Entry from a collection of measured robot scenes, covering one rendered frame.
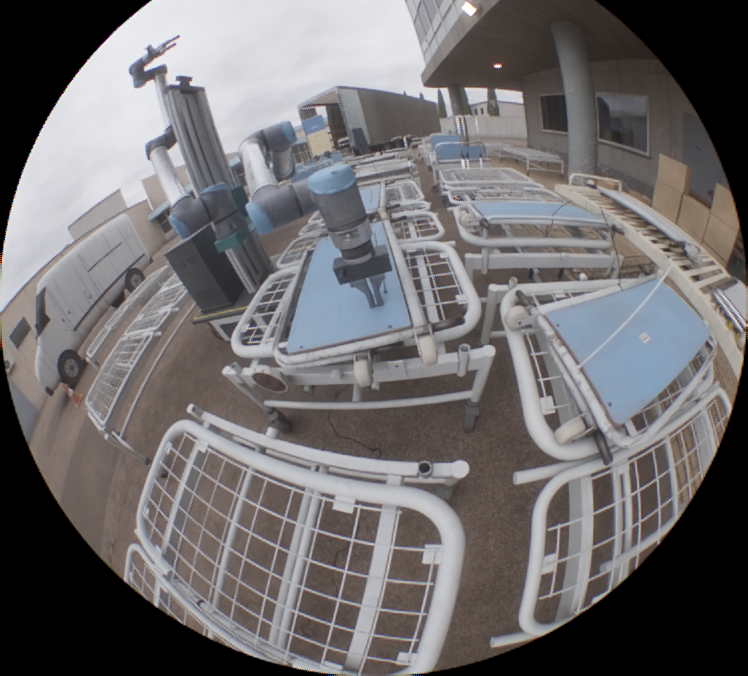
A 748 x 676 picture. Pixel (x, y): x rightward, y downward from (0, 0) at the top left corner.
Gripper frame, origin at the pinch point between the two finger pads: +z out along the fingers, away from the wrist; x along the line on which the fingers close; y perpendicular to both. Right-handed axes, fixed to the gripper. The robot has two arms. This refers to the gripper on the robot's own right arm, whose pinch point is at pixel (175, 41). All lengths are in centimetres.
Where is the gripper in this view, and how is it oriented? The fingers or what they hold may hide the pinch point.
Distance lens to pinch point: 189.4
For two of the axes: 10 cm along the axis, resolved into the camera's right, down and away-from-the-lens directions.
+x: 3.1, 9.5, 1.1
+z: 9.4, -3.2, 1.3
